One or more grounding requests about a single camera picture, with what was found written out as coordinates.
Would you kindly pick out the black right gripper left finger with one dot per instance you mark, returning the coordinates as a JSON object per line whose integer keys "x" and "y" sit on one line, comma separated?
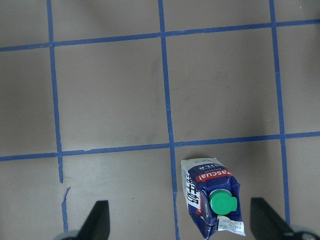
{"x": 97, "y": 224}

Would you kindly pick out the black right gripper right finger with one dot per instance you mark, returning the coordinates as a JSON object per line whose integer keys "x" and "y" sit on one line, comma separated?
{"x": 266, "y": 223}

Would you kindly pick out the blue white milk carton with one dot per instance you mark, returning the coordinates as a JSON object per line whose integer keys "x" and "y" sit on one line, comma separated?
{"x": 212, "y": 196}

